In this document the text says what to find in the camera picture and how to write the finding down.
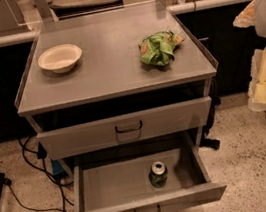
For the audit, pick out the green crumpled chip bag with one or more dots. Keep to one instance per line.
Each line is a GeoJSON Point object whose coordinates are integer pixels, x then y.
{"type": "Point", "coordinates": [158, 49]}

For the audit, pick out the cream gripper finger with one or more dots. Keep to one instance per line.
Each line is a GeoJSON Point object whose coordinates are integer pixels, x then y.
{"type": "Point", "coordinates": [246, 18]}

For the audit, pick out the black caster behind cabinet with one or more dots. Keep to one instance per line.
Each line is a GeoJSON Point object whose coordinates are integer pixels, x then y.
{"type": "Point", "coordinates": [211, 143]}

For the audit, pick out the grey metal drawer cabinet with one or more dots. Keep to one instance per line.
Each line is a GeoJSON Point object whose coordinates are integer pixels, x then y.
{"type": "Point", "coordinates": [109, 79]}

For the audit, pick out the white paper bowl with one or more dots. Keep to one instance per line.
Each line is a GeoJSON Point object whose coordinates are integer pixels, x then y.
{"type": "Point", "coordinates": [60, 59]}

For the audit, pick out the open middle grey drawer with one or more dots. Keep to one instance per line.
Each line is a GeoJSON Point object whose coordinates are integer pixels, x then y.
{"type": "Point", "coordinates": [120, 183]}

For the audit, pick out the green soda can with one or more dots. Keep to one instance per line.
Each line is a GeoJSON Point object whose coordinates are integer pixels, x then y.
{"type": "Point", "coordinates": [158, 174]}

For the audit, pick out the closed upper grey drawer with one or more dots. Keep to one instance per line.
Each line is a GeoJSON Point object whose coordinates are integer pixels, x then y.
{"type": "Point", "coordinates": [123, 129]}

